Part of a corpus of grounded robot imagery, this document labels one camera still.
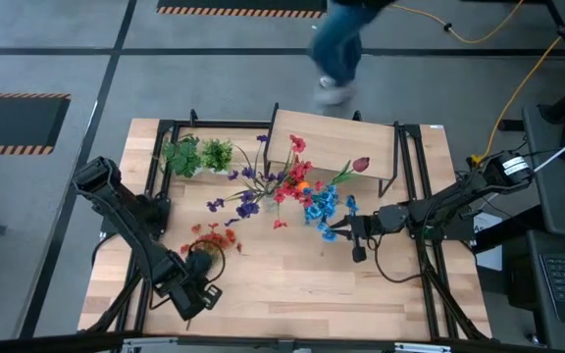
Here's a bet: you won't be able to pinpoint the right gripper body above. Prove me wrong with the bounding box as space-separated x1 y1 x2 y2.
348 211 385 241

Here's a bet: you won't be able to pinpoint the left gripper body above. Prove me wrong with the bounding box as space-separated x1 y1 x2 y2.
166 273 216 323

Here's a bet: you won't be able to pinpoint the blue artificial flower bunch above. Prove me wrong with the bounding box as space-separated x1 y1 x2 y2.
301 183 361 244

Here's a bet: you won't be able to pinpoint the artificial tulip green leaves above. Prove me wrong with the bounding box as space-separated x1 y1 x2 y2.
330 156 372 186

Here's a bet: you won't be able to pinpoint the orange-red artificial flower bunch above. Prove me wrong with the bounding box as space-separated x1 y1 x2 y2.
178 221 244 257

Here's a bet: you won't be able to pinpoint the red artificial flower bunch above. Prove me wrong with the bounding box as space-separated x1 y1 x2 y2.
271 133 328 231

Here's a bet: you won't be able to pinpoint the clear ribbed glass vase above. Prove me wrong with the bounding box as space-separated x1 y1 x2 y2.
261 192 280 213

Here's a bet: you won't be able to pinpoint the purple artificial flower bunch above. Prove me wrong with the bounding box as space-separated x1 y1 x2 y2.
205 133 288 227

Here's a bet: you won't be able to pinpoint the white paper sheet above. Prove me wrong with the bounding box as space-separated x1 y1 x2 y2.
473 211 503 272

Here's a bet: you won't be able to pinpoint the dark-leaf plant white pot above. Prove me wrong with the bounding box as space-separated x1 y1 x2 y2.
161 133 203 179

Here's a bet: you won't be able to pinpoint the light-green plant white pot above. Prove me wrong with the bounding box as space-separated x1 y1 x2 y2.
198 137 235 176

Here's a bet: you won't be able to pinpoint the person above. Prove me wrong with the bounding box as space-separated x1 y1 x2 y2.
308 0 397 107

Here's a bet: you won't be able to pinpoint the dark grey side desk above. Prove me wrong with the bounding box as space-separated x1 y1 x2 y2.
521 105 565 353

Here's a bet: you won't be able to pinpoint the white rod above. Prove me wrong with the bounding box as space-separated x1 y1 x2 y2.
532 126 565 174

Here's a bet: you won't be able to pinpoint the black mat hazard stripes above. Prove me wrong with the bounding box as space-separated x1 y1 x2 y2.
156 0 329 20
0 91 72 157

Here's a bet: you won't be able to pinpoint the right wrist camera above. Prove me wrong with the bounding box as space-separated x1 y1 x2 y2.
350 238 369 264

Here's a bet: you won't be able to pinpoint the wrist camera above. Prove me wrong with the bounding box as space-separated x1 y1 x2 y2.
350 238 369 264
202 283 224 311

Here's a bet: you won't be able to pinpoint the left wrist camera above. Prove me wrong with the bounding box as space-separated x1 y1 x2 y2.
202 283 224 311

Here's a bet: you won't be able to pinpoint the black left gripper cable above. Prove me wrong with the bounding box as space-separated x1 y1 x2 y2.
186 237 229 286

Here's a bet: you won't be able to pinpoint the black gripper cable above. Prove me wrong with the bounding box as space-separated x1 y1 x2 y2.
186 237 229 286
366 234 429 285

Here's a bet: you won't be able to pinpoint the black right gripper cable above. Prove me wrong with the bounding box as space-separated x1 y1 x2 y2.
366 234 429 285

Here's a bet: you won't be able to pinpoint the black aluminium table frame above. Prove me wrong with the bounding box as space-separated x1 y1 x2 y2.
78 101 492 353

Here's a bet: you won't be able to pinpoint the yellow extension cable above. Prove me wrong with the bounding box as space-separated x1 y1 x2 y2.
468 0 565 167
391 0 527 45

